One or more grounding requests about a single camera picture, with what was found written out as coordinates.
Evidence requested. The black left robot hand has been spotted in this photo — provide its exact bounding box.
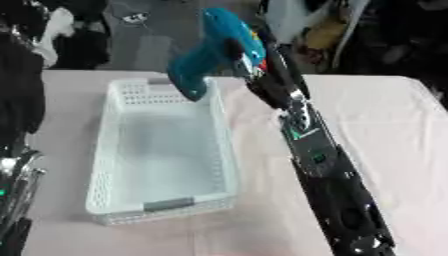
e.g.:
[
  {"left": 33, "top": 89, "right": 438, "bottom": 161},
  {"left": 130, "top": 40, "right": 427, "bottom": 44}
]
[{"left": 0, "top": 31, "right": 48, "bottom": 148}]

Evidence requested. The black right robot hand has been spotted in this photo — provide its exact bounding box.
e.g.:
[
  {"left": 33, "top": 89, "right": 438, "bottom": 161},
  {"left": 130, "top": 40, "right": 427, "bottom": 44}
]
[{"left": 222, "top": 25, "right": 314, "bottom": 112}]

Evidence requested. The teal toy power drill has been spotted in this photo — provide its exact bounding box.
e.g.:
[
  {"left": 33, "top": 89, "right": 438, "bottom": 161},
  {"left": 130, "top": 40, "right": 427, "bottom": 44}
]
[{"left": 166, "top": 7, "right": 270, "bottom": 103}]

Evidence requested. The yellow object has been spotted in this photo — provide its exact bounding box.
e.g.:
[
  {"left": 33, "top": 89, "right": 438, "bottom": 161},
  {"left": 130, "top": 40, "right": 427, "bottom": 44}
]
[{"left": 304, "top": 19, "right": 354, "bottom": 52}]

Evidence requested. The white plastic perforated basket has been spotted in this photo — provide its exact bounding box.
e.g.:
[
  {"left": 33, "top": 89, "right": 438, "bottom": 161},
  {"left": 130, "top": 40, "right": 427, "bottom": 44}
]
[{"left": 84, "top": 77, "right": 242, "bottom": 226}]

